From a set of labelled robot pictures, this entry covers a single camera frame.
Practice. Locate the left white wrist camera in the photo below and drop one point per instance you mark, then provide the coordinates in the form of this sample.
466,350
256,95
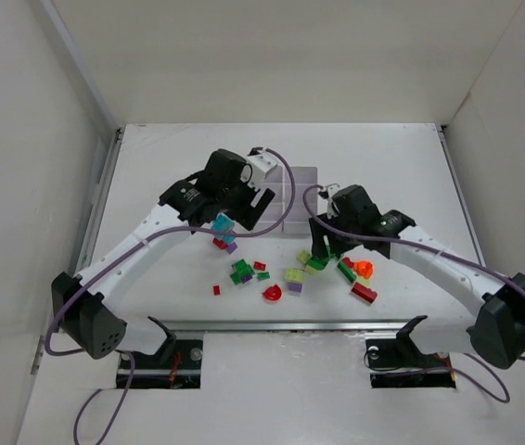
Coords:
257,167

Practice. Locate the orange lego piece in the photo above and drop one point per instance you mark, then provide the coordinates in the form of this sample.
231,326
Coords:
364,269

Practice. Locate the small purple lego brick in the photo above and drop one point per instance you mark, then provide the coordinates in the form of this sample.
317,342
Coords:
231,248

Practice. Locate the small red brick by orange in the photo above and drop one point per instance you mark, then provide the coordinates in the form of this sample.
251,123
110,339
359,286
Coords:
348,262

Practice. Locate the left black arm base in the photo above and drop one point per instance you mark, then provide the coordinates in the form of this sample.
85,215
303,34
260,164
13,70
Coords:
176,364

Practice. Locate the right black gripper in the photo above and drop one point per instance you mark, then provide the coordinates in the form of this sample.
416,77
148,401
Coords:
320,236

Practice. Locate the pale lime lego brick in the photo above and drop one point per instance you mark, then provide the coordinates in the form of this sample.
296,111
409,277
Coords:
362,282

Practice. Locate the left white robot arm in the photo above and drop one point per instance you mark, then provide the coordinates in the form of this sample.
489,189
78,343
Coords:
85,304

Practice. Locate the cyan lego block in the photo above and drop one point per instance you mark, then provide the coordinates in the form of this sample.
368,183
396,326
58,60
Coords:
224,225

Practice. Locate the large red lego brick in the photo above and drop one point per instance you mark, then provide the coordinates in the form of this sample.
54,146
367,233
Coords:
364,293

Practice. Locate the long green lego brick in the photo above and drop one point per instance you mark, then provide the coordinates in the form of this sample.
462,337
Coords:
347,272

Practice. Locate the lime green lego brick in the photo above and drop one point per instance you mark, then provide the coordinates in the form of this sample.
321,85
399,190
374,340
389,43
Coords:
304,256

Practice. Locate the lime and purple lego stack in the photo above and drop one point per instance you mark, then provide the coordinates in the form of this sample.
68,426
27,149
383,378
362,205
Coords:
294,279

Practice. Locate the red round lego piece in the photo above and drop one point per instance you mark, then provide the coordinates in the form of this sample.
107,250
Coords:
272,294

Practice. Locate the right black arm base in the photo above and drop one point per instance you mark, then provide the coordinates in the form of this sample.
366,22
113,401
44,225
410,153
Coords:
394,361

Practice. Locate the metal rail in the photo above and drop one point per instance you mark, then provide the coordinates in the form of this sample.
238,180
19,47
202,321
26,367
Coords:
402,166

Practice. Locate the small green lego piece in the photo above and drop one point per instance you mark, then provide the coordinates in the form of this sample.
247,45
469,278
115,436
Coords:
263,276

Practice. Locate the small red lego brick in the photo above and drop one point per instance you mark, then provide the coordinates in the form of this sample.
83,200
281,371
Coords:
259,266

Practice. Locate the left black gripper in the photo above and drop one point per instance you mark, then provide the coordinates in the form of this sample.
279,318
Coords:
253,209

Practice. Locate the green lego brick stack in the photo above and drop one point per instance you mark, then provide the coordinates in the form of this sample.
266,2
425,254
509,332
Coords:
242,272

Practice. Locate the red brick under cyan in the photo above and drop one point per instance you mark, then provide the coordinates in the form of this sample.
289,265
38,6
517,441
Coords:
219,243

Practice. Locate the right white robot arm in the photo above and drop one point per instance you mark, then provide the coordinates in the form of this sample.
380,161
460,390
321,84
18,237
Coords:
495,330

